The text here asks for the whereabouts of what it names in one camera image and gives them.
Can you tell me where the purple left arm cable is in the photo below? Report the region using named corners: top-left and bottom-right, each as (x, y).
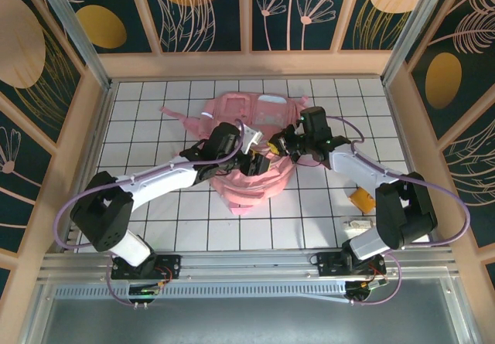
top-left (56, 118), bottom-right (245, 308)

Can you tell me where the wired controller board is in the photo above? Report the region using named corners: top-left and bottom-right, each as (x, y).
top-left (128, 281), bottom-right (164, 299)
top-left (345, 276), bottom-right (388, 302)

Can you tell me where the small clear plastic box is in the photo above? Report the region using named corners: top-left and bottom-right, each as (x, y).
top-left (340, 216), bottom-right (378, 232)

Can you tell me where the yellow snap wallet notebook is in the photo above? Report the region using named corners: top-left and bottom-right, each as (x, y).
top-left (350, 188), bottom-right (378, 213)

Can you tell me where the slotted grey cable duct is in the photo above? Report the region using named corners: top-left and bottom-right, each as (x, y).
top-left (53, 280), bottom-right (349, 303)

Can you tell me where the aluminium side rail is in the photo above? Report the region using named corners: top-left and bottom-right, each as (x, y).
top-left (57, 83), bottom-right (118, 253)
top-left (382, 80), bottom-right (442, 247)

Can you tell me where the pink backpack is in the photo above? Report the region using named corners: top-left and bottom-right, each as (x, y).
top-left (159, 91), bottom-right (310, 216)

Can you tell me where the grey metal panel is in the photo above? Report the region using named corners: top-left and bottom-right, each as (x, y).
top-left (21, 281), bottom-right (479, 344)

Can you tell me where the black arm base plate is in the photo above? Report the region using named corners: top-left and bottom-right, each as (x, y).
top-left (111, 254), bottom-right (183, 281)
top-left (316, 250), bottom-right (387, 279)

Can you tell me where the aluminium mounting rail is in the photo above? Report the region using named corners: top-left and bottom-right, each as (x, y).
top-left (40, 247), bottom-right (457, 283)

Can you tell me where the aluminium corner post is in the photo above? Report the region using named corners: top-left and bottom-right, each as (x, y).
top-left (381, 0), bottom-right (454, 86)
top-left (32, 0), bottom-right (114, 90)

